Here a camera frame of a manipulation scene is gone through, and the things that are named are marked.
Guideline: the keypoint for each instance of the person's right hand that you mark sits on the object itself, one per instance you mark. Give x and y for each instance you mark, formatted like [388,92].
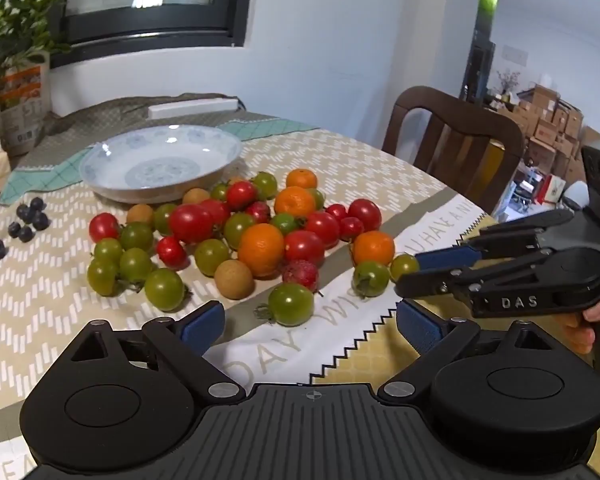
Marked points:
[577,335]

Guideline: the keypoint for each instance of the patchwork printed tablecloth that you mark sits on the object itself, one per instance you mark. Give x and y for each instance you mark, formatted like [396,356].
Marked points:
[420,185]

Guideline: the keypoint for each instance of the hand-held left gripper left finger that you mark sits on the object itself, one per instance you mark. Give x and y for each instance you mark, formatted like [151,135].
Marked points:
[202,324]

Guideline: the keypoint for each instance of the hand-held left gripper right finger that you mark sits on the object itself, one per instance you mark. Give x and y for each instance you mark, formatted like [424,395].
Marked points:
[420,327]

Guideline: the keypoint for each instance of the white power strip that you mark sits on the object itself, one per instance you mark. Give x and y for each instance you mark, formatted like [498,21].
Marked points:
[192,108]

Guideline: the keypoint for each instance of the red hawthorn berry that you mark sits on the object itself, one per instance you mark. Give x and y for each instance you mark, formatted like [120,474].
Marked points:
[336,211]
[300,275]
[351,228]
[258,211]
[171,251]

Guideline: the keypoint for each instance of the yellow-green tomato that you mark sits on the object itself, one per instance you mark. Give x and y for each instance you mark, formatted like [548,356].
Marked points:
[404,266]

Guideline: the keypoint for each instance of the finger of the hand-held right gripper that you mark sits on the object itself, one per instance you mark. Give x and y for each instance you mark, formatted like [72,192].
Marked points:
[445,259]
[430,285]

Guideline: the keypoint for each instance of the white ceramic bowl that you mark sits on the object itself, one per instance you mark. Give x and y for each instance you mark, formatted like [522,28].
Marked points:
[145,152]

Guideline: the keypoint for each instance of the vase with dried twigs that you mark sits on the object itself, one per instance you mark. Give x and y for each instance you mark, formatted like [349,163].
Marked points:
[507,84]

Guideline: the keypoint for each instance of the pile of cardboard boxes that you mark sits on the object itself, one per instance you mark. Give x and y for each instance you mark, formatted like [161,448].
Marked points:
[550,130]

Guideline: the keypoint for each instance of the cluster of blueberries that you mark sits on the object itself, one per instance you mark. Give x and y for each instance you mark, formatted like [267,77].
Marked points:
[41,220]

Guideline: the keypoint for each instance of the pile of green cherry tomatoes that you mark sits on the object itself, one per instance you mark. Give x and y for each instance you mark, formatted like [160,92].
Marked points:
[164,288]

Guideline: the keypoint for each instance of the printed paper carton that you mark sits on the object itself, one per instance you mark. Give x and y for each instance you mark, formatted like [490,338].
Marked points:
[22,110]

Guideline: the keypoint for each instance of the dark wooden chair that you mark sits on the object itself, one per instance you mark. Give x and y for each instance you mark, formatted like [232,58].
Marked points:
[450,125]

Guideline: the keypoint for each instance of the brown longan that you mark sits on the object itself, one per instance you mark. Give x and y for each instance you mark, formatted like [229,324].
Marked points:
[140,215]
[234,278]
[196,196]

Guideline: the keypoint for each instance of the pile of red cherry tomatoes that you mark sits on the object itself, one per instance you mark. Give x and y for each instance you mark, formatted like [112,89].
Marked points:
[191,222]

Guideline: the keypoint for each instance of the broad-leaf potted plant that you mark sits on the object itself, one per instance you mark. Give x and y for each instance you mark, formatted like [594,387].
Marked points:
[15,30]

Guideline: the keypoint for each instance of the orange mandarin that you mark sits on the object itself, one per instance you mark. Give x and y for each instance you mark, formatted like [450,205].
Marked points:
[300,178]
[261,250]
[373,248]
[294,202]

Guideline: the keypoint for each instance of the white wall panel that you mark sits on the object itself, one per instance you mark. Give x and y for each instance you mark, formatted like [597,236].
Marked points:
[515,54]

